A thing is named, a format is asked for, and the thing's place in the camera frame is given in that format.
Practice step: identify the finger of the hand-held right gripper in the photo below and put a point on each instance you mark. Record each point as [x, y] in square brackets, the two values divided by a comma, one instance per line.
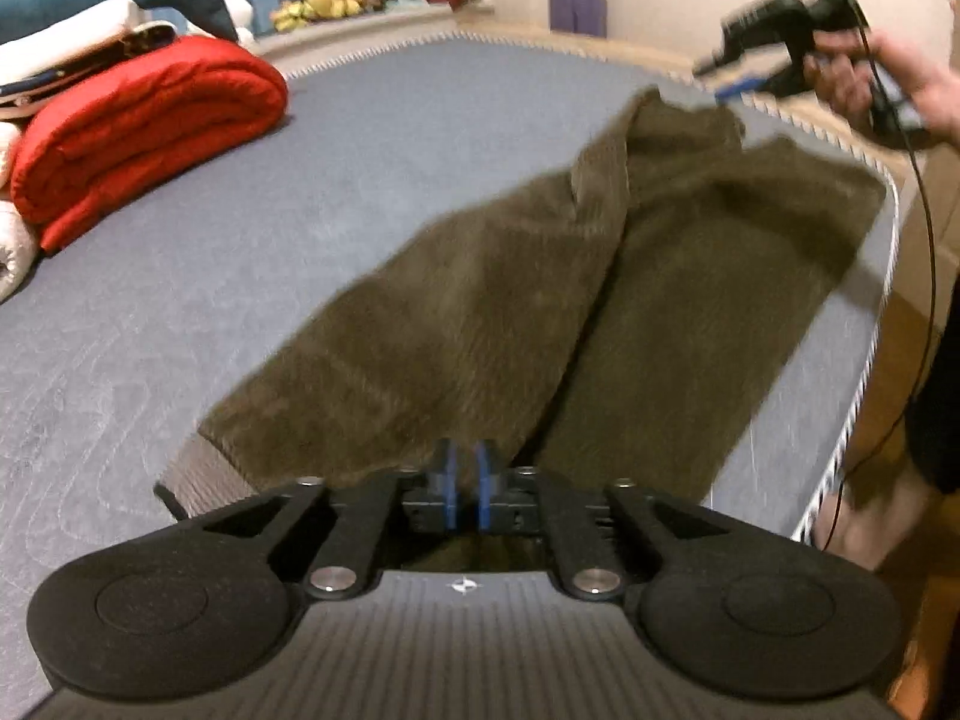
[739, 82]

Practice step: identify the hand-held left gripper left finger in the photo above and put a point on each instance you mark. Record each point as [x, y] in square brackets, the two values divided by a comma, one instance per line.
[450, 484]

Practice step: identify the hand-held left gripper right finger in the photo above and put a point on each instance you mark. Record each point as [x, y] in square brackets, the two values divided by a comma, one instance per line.
[484, 486]

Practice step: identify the person's right hand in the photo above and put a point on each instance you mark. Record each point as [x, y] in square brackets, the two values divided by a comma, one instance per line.
[922, 86]

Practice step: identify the purple paper sheet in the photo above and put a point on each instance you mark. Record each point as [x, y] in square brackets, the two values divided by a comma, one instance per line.
[577, 9]

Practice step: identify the grey quilted mattress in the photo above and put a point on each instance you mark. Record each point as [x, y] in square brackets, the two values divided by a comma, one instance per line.
[225, 277]

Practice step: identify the white window ledge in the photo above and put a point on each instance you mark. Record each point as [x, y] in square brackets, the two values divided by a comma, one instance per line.
[405, 21]

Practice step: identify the person's leg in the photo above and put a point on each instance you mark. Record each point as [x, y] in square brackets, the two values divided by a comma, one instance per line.
[877, 517]

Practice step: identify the black shorts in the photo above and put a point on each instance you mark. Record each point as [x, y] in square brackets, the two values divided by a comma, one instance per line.
[937, 427]

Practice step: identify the red folded quilt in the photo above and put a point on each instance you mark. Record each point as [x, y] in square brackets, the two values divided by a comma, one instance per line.
[150, 127]

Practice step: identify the white folded blanket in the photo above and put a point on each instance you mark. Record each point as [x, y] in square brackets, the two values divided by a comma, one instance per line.
[11, 240]

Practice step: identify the white plush toy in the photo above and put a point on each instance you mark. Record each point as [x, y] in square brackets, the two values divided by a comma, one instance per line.
[238, 15]

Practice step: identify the patterned folded blanket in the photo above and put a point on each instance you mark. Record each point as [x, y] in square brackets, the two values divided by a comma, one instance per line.
[90, 64]

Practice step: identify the wooden bed frame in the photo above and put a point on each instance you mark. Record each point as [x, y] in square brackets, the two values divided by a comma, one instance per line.
[585, 46]

